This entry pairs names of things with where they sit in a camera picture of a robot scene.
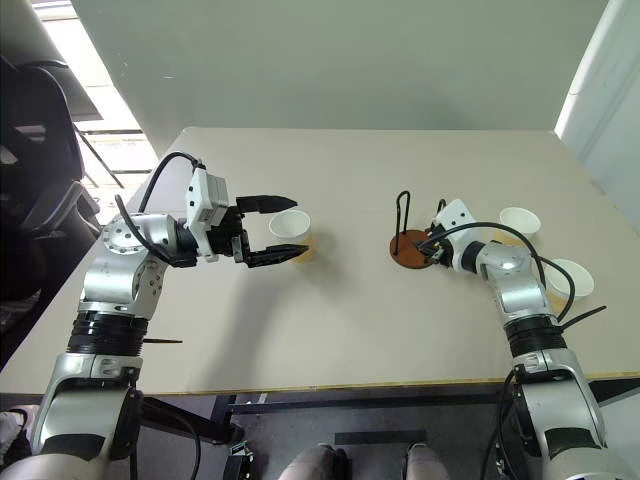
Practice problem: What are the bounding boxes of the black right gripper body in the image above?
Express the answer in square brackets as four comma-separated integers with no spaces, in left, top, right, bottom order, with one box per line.
[427,227,454,269]

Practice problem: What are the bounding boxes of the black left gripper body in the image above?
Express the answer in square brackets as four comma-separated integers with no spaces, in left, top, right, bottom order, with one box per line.
[207,204,252,265]

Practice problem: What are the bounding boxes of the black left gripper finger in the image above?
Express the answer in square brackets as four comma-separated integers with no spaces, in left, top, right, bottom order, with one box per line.
[236,193,300,214]
[244,243,311,269]

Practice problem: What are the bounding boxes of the brown cup holder stand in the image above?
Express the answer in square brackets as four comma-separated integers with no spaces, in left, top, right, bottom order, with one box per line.
[389,190,449,272]

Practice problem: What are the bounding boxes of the white and tan paper cup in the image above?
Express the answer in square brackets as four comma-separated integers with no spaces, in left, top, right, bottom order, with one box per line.
[542,257,596,314]
[268,209,318,265]
[492,206,543,246]

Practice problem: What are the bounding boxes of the grey rounded shape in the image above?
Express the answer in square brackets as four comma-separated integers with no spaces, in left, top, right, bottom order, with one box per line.
[402,440,452,480]
[277,443,349,480]

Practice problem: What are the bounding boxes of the black caster wheel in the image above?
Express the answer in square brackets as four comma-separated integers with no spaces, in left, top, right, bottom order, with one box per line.
[223,439,257,480]
[493,439,517,480]

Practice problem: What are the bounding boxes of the black office chair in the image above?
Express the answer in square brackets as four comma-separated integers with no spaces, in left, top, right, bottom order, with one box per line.
[0,54,104,346]

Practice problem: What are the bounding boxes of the white panel board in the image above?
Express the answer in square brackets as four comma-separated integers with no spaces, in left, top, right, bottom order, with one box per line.
[553,0,640,201]

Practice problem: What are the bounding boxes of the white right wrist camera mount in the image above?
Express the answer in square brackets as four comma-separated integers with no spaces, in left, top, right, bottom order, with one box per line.
[431,198,477,242]

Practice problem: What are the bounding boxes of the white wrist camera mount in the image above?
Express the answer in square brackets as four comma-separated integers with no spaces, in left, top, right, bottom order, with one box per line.
[183,166,232,264]
[431,198,477,242]

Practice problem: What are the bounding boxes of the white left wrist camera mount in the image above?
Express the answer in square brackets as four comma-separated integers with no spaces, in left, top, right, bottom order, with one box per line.
[183,166,232,264]

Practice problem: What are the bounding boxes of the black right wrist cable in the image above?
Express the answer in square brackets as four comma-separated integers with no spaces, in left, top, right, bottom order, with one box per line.
[419,221,576,323]

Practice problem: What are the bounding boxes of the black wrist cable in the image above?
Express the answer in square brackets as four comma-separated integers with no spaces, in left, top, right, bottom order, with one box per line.
[419,221,576,323]
[114,151,202,266]

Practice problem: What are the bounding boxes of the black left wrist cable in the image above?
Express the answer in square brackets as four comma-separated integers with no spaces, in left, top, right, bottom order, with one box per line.
[114,151,202,266]

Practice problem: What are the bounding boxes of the black metal railing frame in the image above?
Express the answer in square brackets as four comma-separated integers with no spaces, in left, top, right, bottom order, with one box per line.
[74,127,152,189]

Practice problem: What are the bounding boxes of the black right upper arm cable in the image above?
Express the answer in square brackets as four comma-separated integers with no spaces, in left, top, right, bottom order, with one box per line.
[497,366,524,480]

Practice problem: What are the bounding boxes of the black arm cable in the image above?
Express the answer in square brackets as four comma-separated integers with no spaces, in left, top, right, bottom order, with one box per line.
[497,366,524,480]
[139,397,202,480]

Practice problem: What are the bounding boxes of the black table frame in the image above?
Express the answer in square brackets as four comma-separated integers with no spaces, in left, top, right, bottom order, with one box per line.
[138,384,640,447]

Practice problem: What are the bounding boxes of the black left upper arm cable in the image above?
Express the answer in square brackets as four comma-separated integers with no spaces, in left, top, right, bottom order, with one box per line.
[139,397,202,480]

